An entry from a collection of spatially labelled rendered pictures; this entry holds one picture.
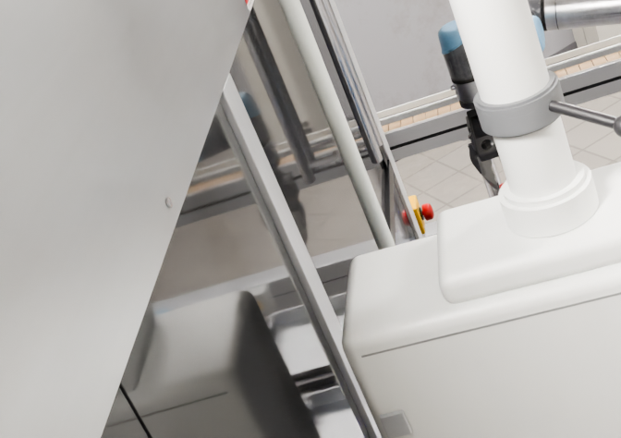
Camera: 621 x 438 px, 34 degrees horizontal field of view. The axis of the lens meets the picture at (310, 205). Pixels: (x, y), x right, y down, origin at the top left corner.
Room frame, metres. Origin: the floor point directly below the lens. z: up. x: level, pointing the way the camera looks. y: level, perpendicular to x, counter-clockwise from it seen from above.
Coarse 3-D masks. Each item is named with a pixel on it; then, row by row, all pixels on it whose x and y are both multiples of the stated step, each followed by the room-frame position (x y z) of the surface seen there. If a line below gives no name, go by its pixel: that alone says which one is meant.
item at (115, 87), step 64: (0, 0) 0.70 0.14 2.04; (64, 0) 0.80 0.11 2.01; (128, 0) 0.93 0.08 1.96; (192, 0) 1.12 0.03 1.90; (0, 64) 0.66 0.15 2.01; (64, 64) 0.74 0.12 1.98; (128, 64) 0.86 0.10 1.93; (192, 64) 1.02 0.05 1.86; (0, 128) 0.62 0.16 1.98; (64, 128) 0.70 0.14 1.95; (128, 128) 0.80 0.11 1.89; (192, 128) 0.94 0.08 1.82; (0, 192) 0.58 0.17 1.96; (64, 192) 0.65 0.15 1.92; (128, 192) 0.74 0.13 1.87; (0, 256) 0.55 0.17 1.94; (64, 256) 0.61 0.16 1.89; (128, 256) 0.69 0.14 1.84; (0, 320) 0.52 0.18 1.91; (64, 320) 0.57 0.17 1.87; (128, 320) 0.64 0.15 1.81; (320, 320) 1.09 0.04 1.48; (0, 384) 0.49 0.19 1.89; (64, 384) 0.54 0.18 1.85
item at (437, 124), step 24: (576, 72) 2.66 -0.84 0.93; (600, 72) 2.62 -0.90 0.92; (432, 96) 2.83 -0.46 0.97; (456, 96) 2.75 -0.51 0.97; (576, 96) 2.64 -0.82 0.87; (600, 96) 2.63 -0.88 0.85; (384, 120) 2.80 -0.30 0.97; (408, 120) 2.81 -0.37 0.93; (432, 120) 2.74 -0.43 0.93; (456, 120) 2.73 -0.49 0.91; (408, 144) 2.77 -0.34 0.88; (432, 144) 2.75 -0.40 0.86
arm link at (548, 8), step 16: (528, 0) 1.92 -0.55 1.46; (544, 0) 1.90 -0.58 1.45; (560, 0) 1.88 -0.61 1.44; (576, 0) 1.87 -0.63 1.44; (592, 0) 1.85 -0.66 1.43; (608, 0) 1.84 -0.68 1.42; (544, 16) 1.89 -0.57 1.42; (560, 16) 1.87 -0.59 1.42; (576, 16) 1.86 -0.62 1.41; (592, 16) 1.85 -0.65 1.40; (608, 16) 1.83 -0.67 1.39
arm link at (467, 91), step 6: (456, 84) 1.87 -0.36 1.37; (462, 84) 1.85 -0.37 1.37; (468, 84) 1.85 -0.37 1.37; (474, 84) 1.84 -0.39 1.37; (456, 90) 1.87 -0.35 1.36; (462, 90) 1.86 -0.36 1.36; (468, 90) 1.85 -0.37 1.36; (474, 90) 1.84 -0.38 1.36; (462, 96) 1.86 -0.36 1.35; (468, 96) 1.85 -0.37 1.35; (474, 96) 1.84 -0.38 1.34; (468, 102) 1.86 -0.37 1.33
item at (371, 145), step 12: (312, 0) 1.55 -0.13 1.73; (324, 12) 1.55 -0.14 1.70; (324, 24) 1.55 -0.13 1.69; (324, 36) 1.55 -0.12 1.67; (336, 48) 1.55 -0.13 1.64; (336, 60) 1.55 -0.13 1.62; (348, 72) 1.55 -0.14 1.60; (348, 84) 1.55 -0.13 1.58; (348, 96) 1.55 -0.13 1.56; (360, 108) 1.55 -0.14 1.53; (360, 120) 1.55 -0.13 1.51; (360, 132) 1.55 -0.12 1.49; (372, 132) 1.55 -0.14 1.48; (372, 144) 1.55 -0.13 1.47; (336, 156) 1.56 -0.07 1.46; (372, 156) 1.55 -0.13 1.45
